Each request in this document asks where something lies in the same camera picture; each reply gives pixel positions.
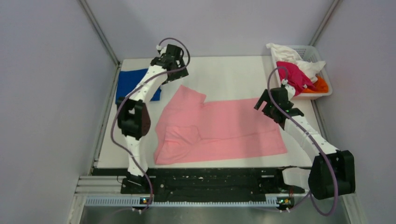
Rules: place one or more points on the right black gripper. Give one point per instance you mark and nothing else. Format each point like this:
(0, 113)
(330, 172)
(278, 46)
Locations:
(263, 98)

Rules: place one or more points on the white t-shirt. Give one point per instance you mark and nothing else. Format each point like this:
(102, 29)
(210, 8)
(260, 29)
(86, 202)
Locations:
(307, 59)

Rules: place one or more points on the magenta t-shirt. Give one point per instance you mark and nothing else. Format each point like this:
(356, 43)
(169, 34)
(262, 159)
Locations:
(295, 77)

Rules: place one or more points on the grey slotted cable duct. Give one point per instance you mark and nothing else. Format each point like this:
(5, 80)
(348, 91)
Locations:
(272, 200)

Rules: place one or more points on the light pink t-shirt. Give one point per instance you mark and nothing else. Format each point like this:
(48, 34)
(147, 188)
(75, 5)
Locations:
(191, 129)

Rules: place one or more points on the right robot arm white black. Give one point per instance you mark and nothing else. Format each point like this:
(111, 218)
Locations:
(332, 172)

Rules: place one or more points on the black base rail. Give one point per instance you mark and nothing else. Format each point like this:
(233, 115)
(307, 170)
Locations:
(203, 185)

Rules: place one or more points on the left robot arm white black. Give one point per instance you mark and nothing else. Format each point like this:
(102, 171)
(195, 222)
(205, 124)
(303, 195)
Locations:
(132, 116)

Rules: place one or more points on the folded blue t-shirt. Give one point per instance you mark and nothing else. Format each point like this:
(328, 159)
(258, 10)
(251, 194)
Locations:
(127, 81)

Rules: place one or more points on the orange t-shirt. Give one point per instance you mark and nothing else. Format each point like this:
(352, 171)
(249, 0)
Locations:
(320, 86)

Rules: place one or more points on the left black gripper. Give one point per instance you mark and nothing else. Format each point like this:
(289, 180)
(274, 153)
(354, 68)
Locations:
(179, 74)

